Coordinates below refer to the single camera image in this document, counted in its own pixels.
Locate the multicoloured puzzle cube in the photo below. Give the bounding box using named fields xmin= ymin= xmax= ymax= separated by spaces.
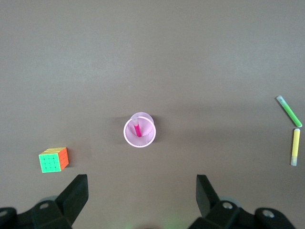
xmin=38 ymin=146 xmax=70 ymax=174

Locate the green marker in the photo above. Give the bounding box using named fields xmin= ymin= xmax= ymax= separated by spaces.
xmin=276 ymin=95 xmax=303 ymax=128

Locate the pink plastic cup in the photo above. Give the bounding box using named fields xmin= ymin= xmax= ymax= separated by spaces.
xmin=123 ymin=111 xmax=157 ymax=148

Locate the yellow marker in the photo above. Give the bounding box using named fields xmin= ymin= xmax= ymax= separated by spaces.
xmin=290 ymin=128 xmax=301 ymax=167

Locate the pink marker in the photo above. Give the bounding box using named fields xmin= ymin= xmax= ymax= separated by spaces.
xmin=131 ymin=116 xmax=142 ymax=138

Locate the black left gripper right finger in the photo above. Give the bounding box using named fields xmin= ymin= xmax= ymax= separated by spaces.
xmin=189 ymin=175 xmax=257 ymax=229

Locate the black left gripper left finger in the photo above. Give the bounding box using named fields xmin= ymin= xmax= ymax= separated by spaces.
xmin=31 ymin=174 xmax=90 ymax=229

